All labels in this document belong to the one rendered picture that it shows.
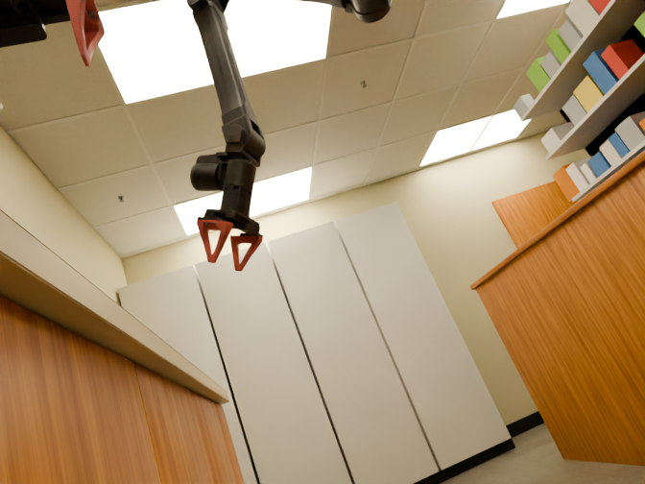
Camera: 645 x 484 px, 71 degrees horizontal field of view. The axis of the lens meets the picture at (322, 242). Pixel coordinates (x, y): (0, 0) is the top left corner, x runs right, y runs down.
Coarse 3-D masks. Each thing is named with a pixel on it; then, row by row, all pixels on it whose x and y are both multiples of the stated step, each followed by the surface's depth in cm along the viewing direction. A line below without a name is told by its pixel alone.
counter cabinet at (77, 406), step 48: (0, 336) 33; (48, 336) 41; (0, 384) 31; (48, 384) 38; (96, 384) 49; (144, 384) 69; (0, 432) 30; (48, 432) 36; (96, 432) 45; (144, 432) 61; (192, 432) 95; (0, 480) 28; (48, 480) 34; (96, 480) 42; (144, 480) 55; (192, 480) 81; (240, 480) 152
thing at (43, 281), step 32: (0, 224) 32; (0, 256) 31; (32, 256) 36; (0, 288) 35; (32, 288) 37; (64, 288) 40; (96, 288) 50; (64, 320) 45; (96, 320) 48; (128, 320) 59; (128, 352) 63; (160, 352) 73; (192, 384) 107
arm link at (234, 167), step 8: (224, 168) 91; (232, 168) 88; (240, 168) 87; (248, 168) 88; (224, 176) 91; (232, 176) 87; (240, 176) 87; (248, 176) 88; (224, 184) 89; (232, 184) 87; (240, 184) 87; (248, 184) 88
